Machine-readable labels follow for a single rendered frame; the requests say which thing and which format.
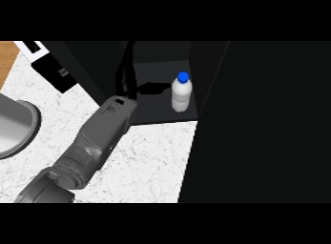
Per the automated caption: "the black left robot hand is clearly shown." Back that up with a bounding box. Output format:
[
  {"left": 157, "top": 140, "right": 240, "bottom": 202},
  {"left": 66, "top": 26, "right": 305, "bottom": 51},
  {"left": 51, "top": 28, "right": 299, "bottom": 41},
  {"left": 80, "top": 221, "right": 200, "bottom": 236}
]
[{"left": 114, "top": 41, "right": 173, "bottom": 100}]

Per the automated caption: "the dark grey cabinet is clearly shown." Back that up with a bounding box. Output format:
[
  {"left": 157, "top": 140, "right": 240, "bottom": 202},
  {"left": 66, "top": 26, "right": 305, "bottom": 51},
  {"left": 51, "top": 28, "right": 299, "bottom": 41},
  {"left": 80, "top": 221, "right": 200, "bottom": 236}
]
[{"left": 42, "top": 41, "right": 231, "bottom": 126}]

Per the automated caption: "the white water bottle blue cap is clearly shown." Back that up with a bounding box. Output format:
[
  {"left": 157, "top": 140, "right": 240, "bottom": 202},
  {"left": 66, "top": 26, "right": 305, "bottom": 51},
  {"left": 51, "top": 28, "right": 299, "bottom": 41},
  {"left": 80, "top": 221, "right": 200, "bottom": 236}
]
[{"left": 170, "top": 71, "right": 196, "bottom": 113}]

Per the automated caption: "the black and white appliance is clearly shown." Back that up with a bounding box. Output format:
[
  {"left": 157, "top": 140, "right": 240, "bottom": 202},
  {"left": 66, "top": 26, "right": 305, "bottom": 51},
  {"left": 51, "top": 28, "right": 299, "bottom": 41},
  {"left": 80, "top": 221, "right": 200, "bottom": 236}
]
[{"left": 14, "top": 41, "right": 79, "bottom": 94}]

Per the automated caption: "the grey metal pot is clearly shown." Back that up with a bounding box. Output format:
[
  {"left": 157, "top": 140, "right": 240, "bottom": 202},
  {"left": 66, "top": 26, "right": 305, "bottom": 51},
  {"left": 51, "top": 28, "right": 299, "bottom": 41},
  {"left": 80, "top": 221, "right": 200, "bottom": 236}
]
[{"left": 0, "top": 85, "right": 45, "bottom": 161}]

